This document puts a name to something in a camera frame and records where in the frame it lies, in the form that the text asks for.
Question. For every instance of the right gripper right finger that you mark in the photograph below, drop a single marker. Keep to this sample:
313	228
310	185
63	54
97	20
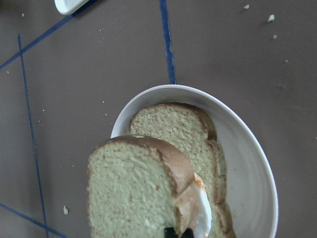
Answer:
188	233

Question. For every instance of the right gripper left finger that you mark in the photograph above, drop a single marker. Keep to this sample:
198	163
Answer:
169	232

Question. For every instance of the bread slice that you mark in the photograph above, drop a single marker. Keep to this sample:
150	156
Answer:
137	187
192	131

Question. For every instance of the cream bear tray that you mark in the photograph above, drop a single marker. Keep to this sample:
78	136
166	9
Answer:
68	7

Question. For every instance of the fried egg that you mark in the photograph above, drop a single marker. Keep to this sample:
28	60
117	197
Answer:
204	220

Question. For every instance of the white round plate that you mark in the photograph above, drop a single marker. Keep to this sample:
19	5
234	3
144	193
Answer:
251	190

